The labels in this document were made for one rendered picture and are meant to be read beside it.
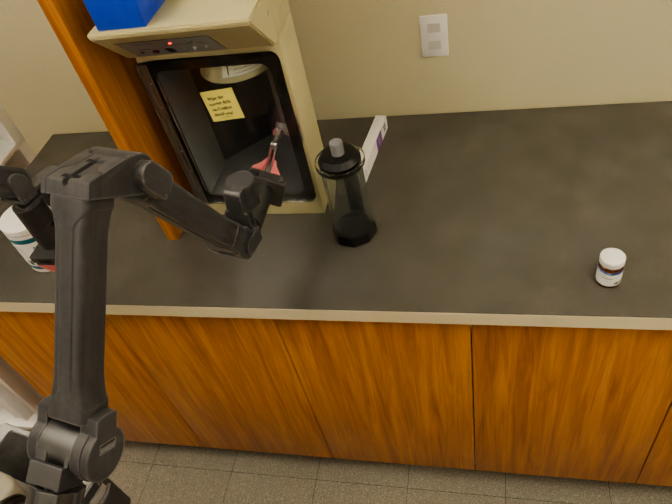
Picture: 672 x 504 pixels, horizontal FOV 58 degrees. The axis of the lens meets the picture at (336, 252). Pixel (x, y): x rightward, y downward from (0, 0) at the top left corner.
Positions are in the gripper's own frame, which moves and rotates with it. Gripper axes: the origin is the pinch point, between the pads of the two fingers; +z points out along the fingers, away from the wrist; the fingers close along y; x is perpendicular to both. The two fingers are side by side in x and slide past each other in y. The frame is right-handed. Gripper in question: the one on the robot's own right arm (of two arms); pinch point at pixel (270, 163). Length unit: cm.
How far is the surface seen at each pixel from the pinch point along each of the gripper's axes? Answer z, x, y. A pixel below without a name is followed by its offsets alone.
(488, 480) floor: -19, 87, -89
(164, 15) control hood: -1.6, -28.9, 23.9
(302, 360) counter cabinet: -21, 42, -20
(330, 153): -1.3, -8.6, -12.2
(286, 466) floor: -20, 114, -28
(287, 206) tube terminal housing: 5.8, 17.5, -5.7
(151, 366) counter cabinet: -21, 67, 19
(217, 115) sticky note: 4.3, -5.3, 13.8
